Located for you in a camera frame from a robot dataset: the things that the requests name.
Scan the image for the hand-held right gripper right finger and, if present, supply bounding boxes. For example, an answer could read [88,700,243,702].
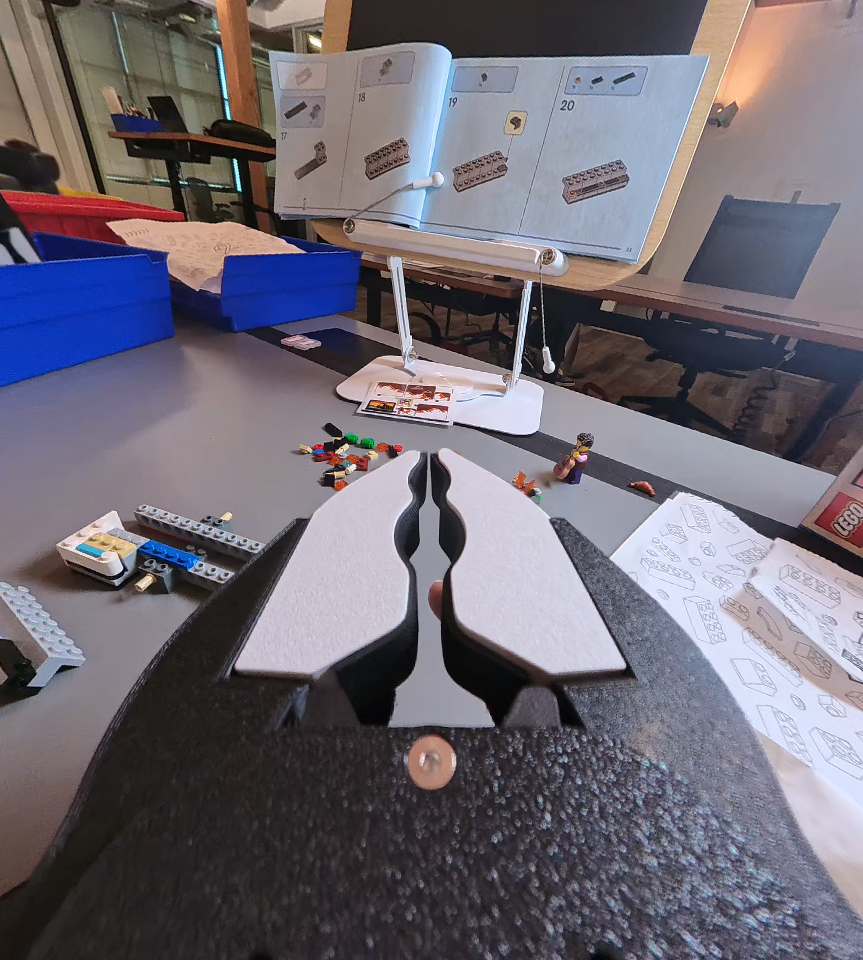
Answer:
[430,447,629,684]

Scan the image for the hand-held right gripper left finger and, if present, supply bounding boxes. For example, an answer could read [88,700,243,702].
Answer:
[233,450,430,682]

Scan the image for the small grey black lego assembly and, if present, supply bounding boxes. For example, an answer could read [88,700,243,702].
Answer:
[0,581,88,696]

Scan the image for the pile of loose lego pieces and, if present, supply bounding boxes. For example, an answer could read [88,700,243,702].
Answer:
[297,423,407,493]

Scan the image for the lego minifigure with guitar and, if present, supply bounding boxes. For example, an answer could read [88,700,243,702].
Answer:
[553,432,597,486]

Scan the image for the long grey lego assembly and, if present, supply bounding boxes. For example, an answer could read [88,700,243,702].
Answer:
[56,504,267,596]

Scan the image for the lego sticker sheet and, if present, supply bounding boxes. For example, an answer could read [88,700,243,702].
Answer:
[355,380,456,428]

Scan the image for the lego instruction booklet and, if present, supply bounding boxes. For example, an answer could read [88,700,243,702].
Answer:
[269,42,711,265]

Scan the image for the red plastic bin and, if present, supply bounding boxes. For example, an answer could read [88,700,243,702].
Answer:
[0,189,187,246]

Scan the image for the large blue plastic bin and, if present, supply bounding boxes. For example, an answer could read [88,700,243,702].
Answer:
[0,231,176,403]

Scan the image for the paper instruction sheet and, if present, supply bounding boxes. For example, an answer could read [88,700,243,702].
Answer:
[610,490,863,850]

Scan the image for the black laptop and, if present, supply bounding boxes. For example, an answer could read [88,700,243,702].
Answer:
[147,95,193,138]

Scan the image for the crumpled printed paper bag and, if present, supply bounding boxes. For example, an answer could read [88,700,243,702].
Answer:
[106,218,307,293]

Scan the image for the dark office chair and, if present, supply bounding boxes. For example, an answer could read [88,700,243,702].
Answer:
[181,176,240,225]

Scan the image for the wooden standing desk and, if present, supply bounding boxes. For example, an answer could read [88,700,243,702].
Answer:
[107,129,279,228]

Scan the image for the black bag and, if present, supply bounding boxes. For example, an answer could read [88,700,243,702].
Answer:
[208,118,277,150]

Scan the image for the wooden pillar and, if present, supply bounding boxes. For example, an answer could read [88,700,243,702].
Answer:
[214,0,273,234]

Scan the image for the small blue plastic bin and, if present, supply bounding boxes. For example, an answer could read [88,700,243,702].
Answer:
[167,235,364,333]

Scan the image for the small printed paper bag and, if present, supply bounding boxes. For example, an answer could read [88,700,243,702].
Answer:
[745,537,863,696]

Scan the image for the white wooden book stand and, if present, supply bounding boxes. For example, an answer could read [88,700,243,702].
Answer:
[311,0,757,438]

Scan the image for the long wooden table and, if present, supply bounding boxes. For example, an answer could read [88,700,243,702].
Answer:
[360,253,863,363]

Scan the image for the black flat panel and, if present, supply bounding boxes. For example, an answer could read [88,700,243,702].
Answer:
[683,191,843,302]

